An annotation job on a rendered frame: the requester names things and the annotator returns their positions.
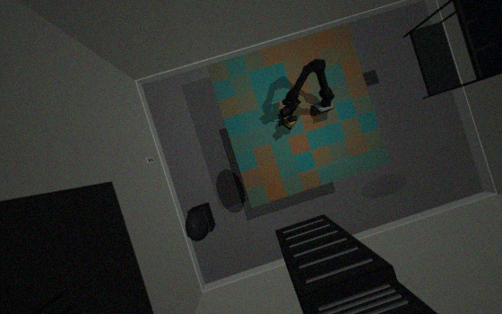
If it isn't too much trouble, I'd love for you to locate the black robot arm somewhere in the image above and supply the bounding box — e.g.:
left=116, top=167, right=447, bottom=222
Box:
left=280, top=59, right=334, bottom=118

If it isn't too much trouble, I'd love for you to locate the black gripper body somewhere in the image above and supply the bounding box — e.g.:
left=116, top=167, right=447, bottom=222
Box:
left=282, top=99, right=297, bottom=123

